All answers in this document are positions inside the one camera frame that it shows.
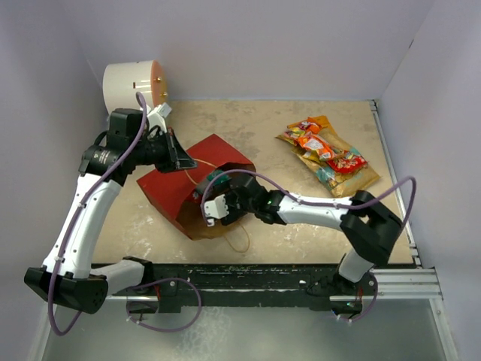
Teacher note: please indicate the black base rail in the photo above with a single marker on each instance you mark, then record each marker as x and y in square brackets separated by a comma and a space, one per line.
[313, 286]

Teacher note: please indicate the white cylinder device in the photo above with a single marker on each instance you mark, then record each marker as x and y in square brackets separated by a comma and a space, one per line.
[121, 81]

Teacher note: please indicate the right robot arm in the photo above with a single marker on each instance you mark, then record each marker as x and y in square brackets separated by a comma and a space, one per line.
[370, 227]

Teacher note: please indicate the orange snack packet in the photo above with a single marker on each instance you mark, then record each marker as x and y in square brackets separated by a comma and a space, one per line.
[318, 149]

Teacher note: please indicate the orange chips bag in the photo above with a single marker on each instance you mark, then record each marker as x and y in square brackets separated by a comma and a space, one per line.
[321, 121]

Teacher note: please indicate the red snack packet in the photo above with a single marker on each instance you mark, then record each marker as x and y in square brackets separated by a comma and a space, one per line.
[348, 163]

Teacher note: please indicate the red paper bag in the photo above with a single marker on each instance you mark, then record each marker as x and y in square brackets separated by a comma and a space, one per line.
[177, 195]

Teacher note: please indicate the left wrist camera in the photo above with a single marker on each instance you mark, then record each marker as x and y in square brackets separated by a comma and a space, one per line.
[157, 116]

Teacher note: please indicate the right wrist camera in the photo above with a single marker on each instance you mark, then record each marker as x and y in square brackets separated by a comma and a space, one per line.
[214, 210]

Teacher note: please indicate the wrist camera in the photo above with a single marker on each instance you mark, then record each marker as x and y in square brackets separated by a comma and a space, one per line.
[157, 116]
[214, 210]

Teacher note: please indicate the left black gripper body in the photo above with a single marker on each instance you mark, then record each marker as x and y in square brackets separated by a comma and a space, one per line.
[155, 151]

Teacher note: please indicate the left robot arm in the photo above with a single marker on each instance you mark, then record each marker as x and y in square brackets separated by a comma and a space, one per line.
[66, 276]

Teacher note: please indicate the brown chips bag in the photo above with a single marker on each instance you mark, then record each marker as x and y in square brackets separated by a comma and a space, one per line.
[343, 176]

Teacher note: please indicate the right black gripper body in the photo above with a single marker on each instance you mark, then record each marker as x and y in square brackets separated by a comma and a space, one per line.
[237, 207]

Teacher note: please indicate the Fox's candy packet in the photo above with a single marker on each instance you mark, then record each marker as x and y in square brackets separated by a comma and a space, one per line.
[297, 130]

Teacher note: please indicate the teal snack packet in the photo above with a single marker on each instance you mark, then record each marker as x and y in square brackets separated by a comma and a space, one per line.
[218, 179]

